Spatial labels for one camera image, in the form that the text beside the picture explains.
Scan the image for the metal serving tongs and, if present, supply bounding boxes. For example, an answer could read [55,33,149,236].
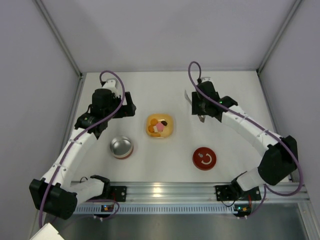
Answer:
[184,90,206,123]

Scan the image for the swirl butter cookie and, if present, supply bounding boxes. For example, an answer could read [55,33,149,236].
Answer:
[150,118,158,126]

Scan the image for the chocolate chip cookie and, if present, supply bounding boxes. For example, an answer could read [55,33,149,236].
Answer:
[148,125,155,133]

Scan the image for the pink round cookie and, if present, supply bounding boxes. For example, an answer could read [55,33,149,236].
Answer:
[156,122,165,132]

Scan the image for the round ridged biscuit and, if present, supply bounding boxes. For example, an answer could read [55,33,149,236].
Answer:
[152,132,161,138]

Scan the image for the red round lid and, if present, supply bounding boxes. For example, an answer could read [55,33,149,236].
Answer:
[192,147,217,171]

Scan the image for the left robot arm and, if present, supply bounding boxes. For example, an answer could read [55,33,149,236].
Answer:
[29,79,136,220]

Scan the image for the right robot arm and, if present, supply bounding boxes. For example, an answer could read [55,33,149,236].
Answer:
[191,77,301,200]

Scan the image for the steel round lunch box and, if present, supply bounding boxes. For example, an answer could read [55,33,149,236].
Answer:
[109,136,134,160]

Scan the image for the white box corner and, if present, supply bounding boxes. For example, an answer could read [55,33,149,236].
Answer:
[30,223,64,240]

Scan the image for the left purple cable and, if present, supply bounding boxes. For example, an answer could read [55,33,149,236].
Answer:
[37,70,126,230]

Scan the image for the purple cable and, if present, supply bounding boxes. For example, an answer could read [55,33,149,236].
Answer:
[187,61,305,198]
[37,70,126,230]

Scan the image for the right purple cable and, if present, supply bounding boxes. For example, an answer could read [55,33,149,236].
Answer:
[187,61,305,198]

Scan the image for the aluminium mounting rail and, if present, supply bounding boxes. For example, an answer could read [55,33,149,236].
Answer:
[111,182,310,204]

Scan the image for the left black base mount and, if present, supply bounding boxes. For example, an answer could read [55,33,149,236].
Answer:
[108,185,127,203]

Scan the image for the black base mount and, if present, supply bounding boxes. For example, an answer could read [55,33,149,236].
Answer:
[214,184,262,202]
[108,185,127,203]

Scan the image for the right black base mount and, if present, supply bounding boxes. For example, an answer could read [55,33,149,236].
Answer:
[214,184,262,202]

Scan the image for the slotted cable duct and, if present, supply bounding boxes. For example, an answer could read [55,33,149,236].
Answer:
[74,201,311,216]

